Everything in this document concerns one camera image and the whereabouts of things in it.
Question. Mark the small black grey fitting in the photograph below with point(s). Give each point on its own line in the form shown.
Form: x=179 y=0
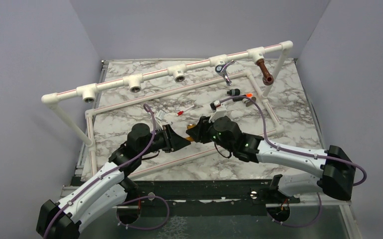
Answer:
x=233 y=92

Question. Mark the black faucet orange handle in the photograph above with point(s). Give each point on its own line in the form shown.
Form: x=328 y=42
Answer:
x=249 y=100

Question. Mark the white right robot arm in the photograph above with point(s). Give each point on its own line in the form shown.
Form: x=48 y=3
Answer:
x=328 y=171

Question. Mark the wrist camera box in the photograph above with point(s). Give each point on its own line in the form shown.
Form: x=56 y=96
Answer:
x=160 y=115
x=218 y=110

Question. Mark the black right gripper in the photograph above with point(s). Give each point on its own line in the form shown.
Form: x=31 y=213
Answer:
x=198 y=133

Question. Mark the chrome lever faucet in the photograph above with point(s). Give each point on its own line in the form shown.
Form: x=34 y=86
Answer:
x=221 y=70

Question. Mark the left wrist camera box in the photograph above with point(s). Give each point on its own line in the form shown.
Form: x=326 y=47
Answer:
x=160 y=115

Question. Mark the white PVC pipe frame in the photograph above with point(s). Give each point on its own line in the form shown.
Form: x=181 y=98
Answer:
x=274 y=56

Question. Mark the brown water faucet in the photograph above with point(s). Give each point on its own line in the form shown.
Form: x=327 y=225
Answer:
x=267 y=77

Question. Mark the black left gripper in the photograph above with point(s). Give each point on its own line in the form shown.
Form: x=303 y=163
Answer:
x=169 y=138

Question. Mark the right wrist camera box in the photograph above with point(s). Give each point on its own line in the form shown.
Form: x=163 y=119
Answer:
x=218 y=110

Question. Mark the red capped white pen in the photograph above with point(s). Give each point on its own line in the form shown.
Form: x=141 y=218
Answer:
x=185 y=110

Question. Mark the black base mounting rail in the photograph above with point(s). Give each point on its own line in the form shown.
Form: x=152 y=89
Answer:
x=205 y=198

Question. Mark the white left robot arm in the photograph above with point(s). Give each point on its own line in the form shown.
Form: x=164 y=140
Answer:
x=111 y=186

